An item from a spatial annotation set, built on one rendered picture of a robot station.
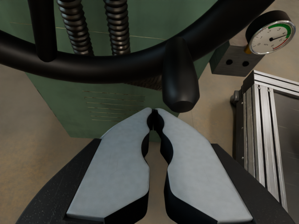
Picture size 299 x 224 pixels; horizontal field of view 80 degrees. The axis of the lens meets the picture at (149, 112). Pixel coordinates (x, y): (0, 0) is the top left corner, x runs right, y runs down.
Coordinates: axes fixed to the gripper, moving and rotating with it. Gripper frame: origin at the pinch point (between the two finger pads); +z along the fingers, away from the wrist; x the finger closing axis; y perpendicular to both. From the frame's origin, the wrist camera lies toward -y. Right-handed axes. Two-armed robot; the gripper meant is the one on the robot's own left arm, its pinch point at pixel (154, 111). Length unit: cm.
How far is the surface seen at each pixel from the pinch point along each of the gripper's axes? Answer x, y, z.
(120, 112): -8.3, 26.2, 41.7
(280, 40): 20.3, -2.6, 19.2
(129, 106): -5.1, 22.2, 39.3
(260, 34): 16.5, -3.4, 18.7
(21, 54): -11.6, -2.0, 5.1
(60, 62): -8.6, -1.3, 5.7
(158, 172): 8, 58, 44
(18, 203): -47, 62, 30
